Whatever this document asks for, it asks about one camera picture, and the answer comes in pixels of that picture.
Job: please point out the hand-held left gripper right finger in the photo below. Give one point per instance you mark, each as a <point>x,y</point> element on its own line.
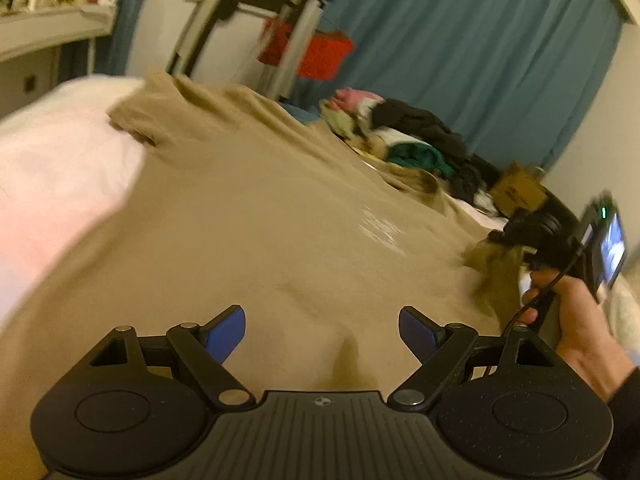
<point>417,334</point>

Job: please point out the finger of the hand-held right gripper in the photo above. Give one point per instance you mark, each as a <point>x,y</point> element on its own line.
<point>507,234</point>

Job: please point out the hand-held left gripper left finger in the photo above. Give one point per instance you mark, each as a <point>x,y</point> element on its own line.
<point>227,334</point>

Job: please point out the tan t-shirt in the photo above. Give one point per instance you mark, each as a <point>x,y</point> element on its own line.
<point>260,220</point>

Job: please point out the person's right forearm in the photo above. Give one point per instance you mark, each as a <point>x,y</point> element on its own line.
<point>625,420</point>

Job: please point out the pile of clothes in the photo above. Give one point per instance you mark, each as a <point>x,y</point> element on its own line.
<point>415,135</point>

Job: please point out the person's right hand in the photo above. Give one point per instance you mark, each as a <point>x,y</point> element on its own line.
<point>585,330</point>

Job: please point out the cardboard box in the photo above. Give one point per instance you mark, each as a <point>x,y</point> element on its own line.
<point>517,187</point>

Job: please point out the white fluffy blanket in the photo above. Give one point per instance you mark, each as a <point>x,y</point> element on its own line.
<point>627,320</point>

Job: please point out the wide blue curtain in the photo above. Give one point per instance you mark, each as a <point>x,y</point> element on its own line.
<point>475,55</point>

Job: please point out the white bed sheet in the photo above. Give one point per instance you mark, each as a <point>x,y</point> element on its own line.
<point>55,170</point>

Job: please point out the red basket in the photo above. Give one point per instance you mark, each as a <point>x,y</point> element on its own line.
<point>320,52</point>

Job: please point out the metal exercise machine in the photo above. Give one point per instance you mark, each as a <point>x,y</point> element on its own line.
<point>295,25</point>

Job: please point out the narrow blue curtain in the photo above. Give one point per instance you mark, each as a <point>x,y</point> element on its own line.
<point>117,5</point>

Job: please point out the white shelf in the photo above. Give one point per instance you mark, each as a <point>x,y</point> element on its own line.
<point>45,30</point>

